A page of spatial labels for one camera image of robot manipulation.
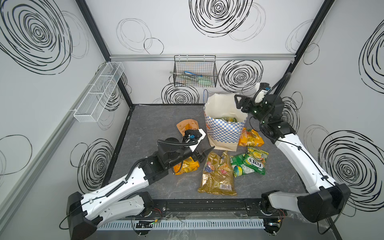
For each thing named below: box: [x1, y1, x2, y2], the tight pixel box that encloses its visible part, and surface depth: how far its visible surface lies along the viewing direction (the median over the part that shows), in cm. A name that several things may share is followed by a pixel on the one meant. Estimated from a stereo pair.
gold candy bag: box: [197, 150, 237, 196], surface depth 81 cm
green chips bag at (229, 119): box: [220, 117, 238, 122], surface depth 107 cm
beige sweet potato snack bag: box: [176, 119, 199, 136], surface depth 104 cm
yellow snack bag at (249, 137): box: [238, 127, 265, 147], surface depth 95 cm
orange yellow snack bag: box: [173, 156, 200, 175], surface depth 84 cm
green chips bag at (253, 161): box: [229, 146, 269, 178], surface depth 87 cm
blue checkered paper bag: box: [203, 89, 248, 152], surface depth 86 cm
